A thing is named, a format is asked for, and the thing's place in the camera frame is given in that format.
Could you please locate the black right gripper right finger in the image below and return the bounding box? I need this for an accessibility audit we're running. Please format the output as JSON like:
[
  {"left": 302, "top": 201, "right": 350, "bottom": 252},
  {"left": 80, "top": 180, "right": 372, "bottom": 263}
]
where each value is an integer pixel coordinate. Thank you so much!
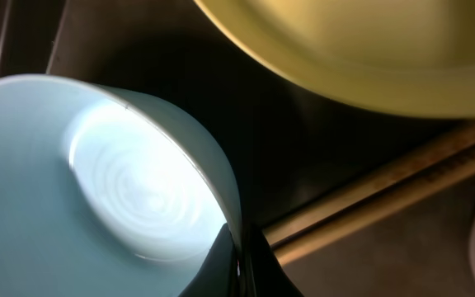
[{"left": 242, "top": 224, "right": 303, "bottom": 297}]

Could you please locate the light blue bowl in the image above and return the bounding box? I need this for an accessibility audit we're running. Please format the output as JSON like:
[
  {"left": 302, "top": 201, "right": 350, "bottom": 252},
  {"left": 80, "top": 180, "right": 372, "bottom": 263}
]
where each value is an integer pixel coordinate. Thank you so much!
[{"left": 0, "top": 74, "right": 242, "bottom": 296}]

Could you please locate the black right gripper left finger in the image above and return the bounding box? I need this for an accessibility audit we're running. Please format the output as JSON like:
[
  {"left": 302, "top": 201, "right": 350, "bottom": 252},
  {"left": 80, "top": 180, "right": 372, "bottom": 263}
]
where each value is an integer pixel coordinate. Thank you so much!
[{"left": 180, "top": 224, "right": 238, "bottom": 297}]

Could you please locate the wooden chopstick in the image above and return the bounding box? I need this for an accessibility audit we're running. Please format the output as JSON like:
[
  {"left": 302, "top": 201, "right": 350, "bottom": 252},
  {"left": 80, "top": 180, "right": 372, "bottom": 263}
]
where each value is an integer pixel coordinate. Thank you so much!
[
  {"left": 275, "top": 146, "right": 475, "bottom": 265},
  {"left": 263, "top": 120, "right": 475, "bottom": 245}
]

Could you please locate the wooden chopstick left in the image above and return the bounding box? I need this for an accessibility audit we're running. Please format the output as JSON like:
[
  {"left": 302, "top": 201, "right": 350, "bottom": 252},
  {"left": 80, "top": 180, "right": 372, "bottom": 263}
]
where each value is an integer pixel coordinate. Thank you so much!
[{"left": 263, "top": 120, "right": 475, "bottom": 245}]

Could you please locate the dark brown serving tray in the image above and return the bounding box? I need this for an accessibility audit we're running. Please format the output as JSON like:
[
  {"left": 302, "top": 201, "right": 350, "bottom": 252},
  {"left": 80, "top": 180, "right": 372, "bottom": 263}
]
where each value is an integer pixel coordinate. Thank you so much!
[{"left": 0, "top": 1, "right": 475, "bottom": 296}]

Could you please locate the yellow plate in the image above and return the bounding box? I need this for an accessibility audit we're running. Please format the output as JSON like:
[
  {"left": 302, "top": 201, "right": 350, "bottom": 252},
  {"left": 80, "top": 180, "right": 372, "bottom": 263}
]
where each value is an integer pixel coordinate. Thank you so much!
[{"left": 197, "top": 0, "right": 475, "bottom": 118}]

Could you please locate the wooden chopstick right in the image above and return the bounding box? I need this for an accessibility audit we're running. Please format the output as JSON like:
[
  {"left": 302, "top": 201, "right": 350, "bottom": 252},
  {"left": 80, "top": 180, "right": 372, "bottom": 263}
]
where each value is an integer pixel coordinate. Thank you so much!
[{"left": 275, "top": 146, "right": 475, "bottom": 265}]

